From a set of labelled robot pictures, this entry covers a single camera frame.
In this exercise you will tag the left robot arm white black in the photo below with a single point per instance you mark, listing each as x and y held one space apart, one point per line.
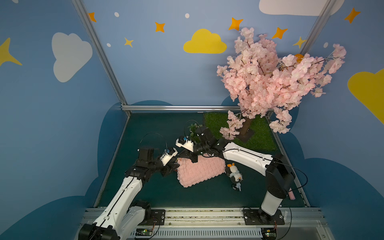
122 216

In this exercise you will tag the left green circuit board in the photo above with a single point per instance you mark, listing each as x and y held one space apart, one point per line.
143 233

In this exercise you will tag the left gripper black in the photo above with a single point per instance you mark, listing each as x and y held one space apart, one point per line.
169 165

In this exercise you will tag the green circuit board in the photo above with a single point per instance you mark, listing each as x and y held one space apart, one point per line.
143 233
269 234

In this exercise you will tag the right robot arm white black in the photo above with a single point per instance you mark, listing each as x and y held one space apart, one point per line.
279 176

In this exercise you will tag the green artificial grass mat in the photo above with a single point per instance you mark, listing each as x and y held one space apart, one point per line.
261 141

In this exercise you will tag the small potted green plant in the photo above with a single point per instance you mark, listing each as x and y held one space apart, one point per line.
193 135

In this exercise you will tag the penguin plush keychain decoration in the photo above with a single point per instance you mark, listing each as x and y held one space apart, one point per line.
235 176

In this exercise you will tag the aluminium front rail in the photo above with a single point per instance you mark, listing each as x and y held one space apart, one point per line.
228 223

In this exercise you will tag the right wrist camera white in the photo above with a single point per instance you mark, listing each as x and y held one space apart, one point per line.
184 142

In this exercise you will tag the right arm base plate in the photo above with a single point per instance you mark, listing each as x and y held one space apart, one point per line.
255 217

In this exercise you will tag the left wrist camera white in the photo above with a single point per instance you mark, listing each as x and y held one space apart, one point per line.
168 155

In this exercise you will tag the pink knitted bag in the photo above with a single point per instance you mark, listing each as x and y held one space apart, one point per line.
189 173

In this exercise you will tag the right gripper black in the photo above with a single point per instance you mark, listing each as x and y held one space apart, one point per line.
193 151

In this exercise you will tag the aluminium back frame bar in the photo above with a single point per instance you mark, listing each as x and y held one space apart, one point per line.
179 108

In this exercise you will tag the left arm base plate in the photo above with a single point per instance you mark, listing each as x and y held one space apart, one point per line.
156 217

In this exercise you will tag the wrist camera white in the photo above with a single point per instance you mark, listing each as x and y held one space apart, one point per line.
184 142
168 155

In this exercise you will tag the pink cherry blossom tree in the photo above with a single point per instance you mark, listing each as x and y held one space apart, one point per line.
262 81

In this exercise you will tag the right green circuit board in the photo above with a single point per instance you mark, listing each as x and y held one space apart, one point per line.
269 234

